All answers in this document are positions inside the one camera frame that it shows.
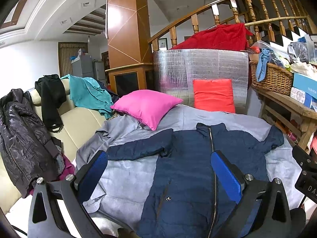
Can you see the wooden cabinet at pillar base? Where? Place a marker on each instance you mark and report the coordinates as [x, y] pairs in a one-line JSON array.
[[130, 78]]

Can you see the wooden side table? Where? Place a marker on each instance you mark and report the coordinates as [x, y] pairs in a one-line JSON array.
[[294, 119]]

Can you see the blue cardboard box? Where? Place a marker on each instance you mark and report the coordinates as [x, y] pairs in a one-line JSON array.
[[305, 84]]

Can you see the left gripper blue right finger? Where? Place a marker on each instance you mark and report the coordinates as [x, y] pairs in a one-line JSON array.
[[229, 175]]

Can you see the magenta garment under jacket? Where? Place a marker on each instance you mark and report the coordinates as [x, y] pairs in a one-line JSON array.
[[68, 168]]

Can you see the black garment on sofa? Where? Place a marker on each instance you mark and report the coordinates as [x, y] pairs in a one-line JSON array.
[[53, 95]]

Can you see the pink pillow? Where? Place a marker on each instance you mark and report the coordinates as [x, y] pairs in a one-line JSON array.
[[147, 106]]

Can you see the plastic bag on table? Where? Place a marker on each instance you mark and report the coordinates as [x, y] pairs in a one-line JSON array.
[[297, 52]]

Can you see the wicker basket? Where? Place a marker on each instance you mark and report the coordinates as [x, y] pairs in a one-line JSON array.
[[277, 79]]

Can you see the silver foil insulation sheet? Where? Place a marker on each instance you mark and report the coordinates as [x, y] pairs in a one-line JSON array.
[[175, 70]]

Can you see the brown wooden pillar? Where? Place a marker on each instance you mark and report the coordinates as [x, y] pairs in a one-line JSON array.
[[129, 31]]

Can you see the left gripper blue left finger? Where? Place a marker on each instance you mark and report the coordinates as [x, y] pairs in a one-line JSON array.
[[89, 175]]

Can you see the wooden stair railing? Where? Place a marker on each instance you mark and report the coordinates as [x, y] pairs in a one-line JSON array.
[[274, 18]]

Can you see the navy blue puffer jacket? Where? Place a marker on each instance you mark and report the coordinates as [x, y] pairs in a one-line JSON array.
[[185, 199]]

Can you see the light blue cloth in basket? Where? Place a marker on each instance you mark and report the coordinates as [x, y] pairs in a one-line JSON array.
[[264, 57]]

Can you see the red-orange pillow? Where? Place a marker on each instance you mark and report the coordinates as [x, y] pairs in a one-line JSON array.
[[214, 95]]

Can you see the teal garment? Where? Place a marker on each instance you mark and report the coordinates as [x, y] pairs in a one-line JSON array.
[[86, 92]]

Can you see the cream leather sofa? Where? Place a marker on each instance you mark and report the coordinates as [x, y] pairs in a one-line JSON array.
[[79, 125]]

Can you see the black shiny puffer jacket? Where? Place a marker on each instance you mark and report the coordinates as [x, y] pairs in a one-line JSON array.
[[27, 149]]

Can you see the grey refrigerator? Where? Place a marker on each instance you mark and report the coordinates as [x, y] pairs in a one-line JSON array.
[[82, 66]]

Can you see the red cloth on railing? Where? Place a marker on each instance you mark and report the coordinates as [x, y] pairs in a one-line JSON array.
[[232, 37]]

